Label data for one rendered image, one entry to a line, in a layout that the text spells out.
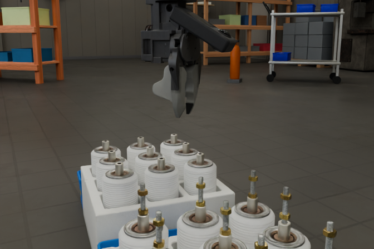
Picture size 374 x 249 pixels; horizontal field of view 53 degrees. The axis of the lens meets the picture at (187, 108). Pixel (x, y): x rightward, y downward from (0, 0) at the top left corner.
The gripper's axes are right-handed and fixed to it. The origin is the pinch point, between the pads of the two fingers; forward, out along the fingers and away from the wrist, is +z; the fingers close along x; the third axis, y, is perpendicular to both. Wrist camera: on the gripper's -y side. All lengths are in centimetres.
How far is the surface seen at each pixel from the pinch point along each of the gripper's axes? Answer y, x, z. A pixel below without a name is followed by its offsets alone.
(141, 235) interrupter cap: 6.2, 6.4, 23.2
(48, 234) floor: 59, -18, 49
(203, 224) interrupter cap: -2.0, -3.0, 23.4
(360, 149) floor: -24, -163, 49
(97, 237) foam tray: 29.4, -7.7, 36.6
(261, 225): -11.7, -10.3, 24.7
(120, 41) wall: 664, -859, -1
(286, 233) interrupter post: -17.8, -4.9, 22.2
